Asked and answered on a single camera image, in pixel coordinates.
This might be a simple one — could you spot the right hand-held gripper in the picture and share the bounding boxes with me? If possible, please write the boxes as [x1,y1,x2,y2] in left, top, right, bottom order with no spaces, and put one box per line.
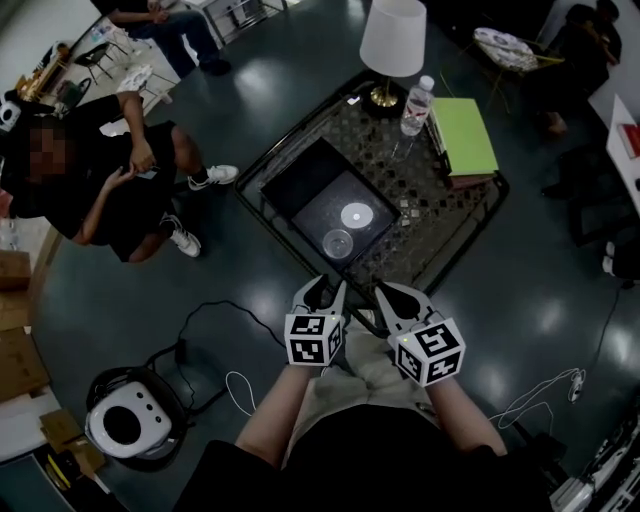
[374,281,467,389]

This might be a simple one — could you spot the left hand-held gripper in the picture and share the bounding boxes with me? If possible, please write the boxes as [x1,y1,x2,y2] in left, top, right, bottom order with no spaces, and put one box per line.
[284,274,348,369]

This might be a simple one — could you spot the clear plastic cup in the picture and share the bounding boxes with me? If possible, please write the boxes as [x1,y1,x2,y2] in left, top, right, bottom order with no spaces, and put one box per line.
[321,228,354,259]

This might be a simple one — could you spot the black tray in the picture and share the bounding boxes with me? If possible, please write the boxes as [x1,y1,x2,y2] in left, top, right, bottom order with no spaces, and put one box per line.
[259,136,403,274]

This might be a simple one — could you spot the person's right forearm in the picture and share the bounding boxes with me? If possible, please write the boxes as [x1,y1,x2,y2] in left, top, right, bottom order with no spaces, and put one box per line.
[423,373,509,454]

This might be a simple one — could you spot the person's left forearm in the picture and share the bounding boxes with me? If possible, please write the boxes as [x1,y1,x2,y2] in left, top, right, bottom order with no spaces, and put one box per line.
[234,363,327,471]

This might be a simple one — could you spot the person's beige shorts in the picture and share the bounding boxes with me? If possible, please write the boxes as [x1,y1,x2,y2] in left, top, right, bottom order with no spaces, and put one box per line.
[279,314,442,471]

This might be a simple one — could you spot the round white lid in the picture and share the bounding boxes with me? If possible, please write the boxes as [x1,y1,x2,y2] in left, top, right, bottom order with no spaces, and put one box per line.
[340,201,377,231]

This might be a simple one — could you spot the glass mosaic side table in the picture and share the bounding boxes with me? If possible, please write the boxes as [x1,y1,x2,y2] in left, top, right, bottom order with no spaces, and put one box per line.
[233,68,512,324]

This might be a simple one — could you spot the person's black shirt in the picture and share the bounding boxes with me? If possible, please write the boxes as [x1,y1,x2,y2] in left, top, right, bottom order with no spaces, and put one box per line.
[171,403,553,512]

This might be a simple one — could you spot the green book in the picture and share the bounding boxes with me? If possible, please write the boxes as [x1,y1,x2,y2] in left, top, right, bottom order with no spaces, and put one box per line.
[430,97,501,178]

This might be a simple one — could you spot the clear plastic water bottle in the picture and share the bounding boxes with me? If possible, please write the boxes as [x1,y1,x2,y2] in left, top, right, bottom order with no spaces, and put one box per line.
[399,74,437,138]

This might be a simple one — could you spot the black chair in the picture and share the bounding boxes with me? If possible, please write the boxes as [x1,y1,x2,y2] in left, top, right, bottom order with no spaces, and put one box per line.
[541,147,640,248]
[73,41,120,85]

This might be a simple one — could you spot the white round device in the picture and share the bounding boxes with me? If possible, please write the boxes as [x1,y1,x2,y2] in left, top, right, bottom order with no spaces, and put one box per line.
[85,381,174,459]

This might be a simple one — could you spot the white shade table lamp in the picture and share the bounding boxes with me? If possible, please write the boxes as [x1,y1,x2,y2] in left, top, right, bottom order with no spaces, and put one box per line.
[359,0,428,109]

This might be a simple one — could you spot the white desk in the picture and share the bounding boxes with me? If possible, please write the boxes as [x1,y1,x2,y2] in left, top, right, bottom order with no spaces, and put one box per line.
[603,92,640,195]

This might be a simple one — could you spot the patterned cushion chair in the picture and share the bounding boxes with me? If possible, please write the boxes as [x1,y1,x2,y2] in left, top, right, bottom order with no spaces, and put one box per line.
[471,26,542,72]

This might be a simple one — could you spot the red book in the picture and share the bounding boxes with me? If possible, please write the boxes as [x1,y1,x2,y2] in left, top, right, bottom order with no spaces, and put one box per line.
[616,121,640,162]

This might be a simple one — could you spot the cardboard box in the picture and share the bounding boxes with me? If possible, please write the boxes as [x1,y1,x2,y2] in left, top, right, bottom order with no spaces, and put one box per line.
[0,248,53,404]

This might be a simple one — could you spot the black floor cable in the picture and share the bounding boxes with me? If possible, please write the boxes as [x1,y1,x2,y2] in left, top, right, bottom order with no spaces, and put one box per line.
[143,298,292,417]
[574,282,625,387]

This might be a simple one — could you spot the white floor cable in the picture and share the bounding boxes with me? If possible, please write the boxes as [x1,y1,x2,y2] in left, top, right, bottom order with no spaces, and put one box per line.
[224,369,259,419]
[487,367,589,432]

